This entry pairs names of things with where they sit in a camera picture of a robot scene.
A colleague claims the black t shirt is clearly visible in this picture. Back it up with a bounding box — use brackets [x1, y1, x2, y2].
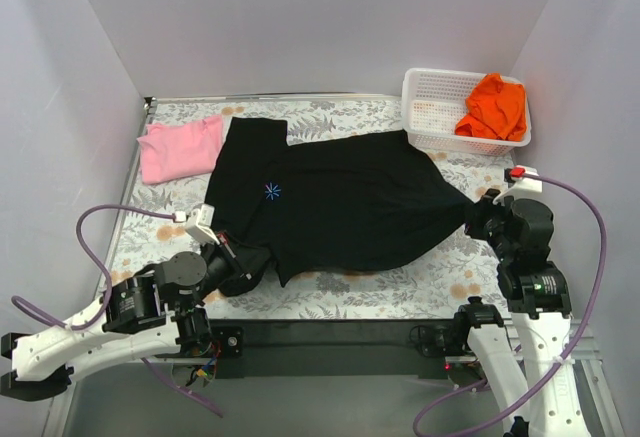
[205, 118, 472, 297]

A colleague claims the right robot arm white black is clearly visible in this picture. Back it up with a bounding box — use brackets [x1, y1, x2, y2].
[452, 190, 589, 436]

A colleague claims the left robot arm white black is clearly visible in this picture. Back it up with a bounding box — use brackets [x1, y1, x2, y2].
[1, 234, 271, 402]

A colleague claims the floral patterned table mat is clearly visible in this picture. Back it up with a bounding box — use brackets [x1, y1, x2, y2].
[107, 96, 508, 319]

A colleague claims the orange t shirt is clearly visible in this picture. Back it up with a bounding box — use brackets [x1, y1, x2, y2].
[454, 73, 527, 142]

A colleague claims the pink folded t shirt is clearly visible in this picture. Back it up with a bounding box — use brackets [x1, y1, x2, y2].
[137, 115, 224, 185]

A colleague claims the white plastic laundry basket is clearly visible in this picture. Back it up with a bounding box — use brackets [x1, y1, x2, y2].
[401, 68, 532, 156]

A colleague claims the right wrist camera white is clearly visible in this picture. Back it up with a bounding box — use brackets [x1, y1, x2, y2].
[493, 166, 542, 205]

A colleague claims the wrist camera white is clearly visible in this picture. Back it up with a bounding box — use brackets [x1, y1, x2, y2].
[172, 203, 219, 245]
[493, 166, 542, 205]

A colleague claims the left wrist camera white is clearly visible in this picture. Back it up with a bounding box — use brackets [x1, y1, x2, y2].
[172, 203, 219, 245]

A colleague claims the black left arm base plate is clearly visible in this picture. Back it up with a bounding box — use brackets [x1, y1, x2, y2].
[198, 326, 245, 359]

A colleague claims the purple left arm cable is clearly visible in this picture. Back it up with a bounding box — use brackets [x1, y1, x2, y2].
[10, 204, 224, 418]

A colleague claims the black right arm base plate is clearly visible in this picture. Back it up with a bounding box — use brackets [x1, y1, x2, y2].
[409, 324, 471, 357]

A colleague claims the aluminium frame rail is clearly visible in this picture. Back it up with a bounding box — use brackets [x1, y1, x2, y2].
[42, 319, 626, 437]

